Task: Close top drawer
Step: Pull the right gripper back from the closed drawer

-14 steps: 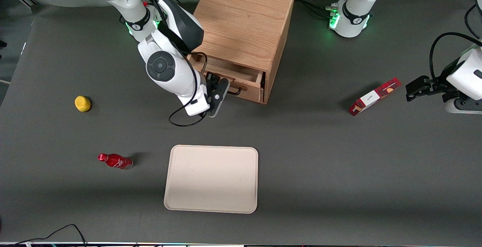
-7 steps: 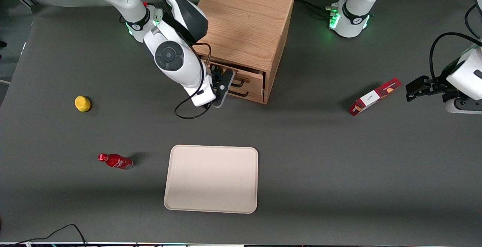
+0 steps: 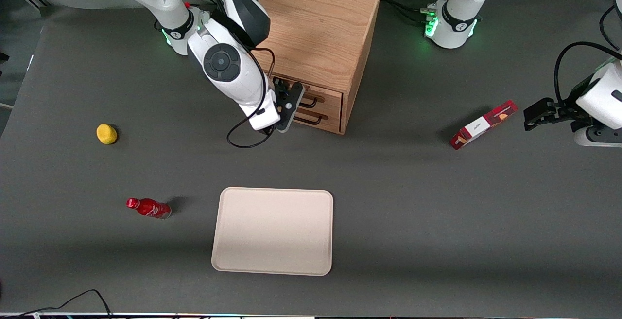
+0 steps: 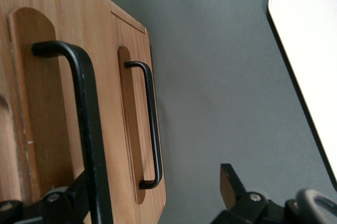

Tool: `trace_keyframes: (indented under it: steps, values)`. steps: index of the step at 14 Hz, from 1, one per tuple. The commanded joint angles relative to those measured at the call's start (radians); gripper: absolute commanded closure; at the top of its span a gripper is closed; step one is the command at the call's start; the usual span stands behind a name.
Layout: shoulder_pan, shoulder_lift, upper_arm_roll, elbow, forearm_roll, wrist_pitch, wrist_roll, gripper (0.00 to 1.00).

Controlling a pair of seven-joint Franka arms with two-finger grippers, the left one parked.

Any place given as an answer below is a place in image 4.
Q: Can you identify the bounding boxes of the wooden drawer cabinet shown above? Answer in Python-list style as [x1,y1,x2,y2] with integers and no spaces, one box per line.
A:
[109,0,155,82]

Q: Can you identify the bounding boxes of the black metal drawer handle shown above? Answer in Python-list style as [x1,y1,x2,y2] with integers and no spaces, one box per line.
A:
[31,41,114,224]
[123,61,163,190]

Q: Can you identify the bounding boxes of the cream plastic tray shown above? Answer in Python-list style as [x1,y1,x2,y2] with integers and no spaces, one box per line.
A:
[267,0,337,192]

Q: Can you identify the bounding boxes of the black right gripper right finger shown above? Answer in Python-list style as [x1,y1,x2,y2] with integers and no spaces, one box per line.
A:
[213,163,301,224]

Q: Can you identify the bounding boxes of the grey cable loop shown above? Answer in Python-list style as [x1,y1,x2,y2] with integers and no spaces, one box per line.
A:
[294,188,337,224]

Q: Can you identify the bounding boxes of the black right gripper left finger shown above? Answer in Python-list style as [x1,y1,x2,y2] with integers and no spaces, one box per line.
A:
[0,171,92,224]

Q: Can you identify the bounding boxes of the wooden drawer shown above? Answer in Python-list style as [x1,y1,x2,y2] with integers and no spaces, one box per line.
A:
[0,0,118,224]
[110,12,169,224]

